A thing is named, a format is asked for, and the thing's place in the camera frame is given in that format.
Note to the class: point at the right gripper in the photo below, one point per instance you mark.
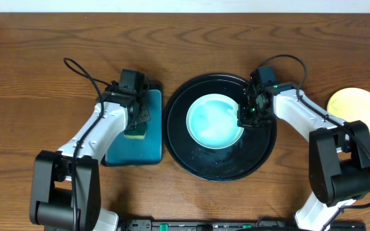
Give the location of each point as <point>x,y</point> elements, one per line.
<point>243,120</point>

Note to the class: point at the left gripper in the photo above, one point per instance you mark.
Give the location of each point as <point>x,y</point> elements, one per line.
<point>140,115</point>

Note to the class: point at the green scrubbing sponge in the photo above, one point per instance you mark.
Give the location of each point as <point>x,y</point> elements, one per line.
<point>136,132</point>

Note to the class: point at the white plate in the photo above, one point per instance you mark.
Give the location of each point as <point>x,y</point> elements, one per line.
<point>211,121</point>

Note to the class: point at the yellow plate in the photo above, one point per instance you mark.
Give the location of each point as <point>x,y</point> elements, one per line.
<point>351,104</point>

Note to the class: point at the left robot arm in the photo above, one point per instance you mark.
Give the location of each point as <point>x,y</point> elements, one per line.
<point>65,191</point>

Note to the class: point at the black round serving tray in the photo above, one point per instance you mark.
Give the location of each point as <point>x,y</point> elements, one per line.
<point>236,161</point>

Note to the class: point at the black rectangular water tray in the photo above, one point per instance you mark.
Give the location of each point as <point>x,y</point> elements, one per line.
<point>148,151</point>

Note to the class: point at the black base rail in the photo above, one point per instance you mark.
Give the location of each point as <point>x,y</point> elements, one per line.
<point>149,225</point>

